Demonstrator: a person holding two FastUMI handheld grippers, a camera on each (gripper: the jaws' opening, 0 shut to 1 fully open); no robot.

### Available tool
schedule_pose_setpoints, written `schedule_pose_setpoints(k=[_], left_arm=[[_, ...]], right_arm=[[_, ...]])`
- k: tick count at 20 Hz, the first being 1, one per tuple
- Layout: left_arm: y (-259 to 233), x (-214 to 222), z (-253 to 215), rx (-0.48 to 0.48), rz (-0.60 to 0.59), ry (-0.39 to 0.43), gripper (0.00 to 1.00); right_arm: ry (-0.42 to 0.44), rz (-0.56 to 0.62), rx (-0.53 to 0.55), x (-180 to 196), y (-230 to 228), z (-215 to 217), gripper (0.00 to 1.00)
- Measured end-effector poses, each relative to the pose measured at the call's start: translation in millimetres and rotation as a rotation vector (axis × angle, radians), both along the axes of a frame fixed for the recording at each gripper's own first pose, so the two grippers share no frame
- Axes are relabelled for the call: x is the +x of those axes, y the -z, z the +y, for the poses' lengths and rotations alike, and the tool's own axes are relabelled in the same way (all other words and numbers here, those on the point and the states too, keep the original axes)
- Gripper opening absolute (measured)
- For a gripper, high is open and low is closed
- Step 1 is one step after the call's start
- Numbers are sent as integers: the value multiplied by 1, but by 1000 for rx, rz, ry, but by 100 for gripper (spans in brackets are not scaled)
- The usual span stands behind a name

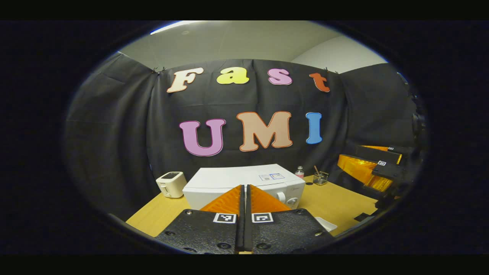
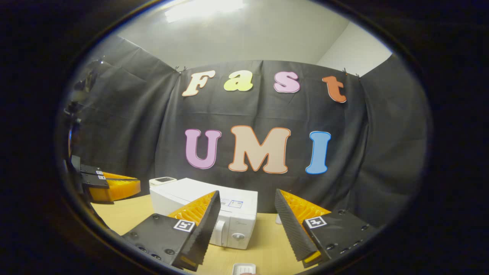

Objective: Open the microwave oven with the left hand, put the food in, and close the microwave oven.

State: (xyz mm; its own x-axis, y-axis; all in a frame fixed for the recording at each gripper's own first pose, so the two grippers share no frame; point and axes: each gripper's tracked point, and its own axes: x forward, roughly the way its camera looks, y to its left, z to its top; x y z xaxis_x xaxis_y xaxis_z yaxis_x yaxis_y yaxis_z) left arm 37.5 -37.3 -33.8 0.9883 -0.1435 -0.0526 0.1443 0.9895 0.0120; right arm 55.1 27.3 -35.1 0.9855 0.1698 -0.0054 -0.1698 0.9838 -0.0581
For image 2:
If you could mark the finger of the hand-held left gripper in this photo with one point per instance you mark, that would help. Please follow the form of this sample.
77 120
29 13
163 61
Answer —
89 170
95 181

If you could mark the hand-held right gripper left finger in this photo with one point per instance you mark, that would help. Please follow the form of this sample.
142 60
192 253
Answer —
204 236

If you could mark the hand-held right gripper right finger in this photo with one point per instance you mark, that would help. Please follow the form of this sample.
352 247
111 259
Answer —
292 233

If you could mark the white microwave oven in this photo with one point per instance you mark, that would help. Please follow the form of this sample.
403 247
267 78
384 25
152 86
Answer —
240 219

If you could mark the small glass bottle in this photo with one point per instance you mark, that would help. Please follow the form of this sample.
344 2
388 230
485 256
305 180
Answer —
278 219

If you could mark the white rectangular tray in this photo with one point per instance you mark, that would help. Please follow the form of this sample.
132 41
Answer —
242 268

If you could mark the dark stand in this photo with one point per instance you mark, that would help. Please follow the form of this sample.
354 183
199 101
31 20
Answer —
74 109

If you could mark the white toaster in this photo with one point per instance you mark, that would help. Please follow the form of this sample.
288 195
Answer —
162 180

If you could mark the black backdrop cloth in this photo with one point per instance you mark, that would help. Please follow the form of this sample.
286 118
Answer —
363 152

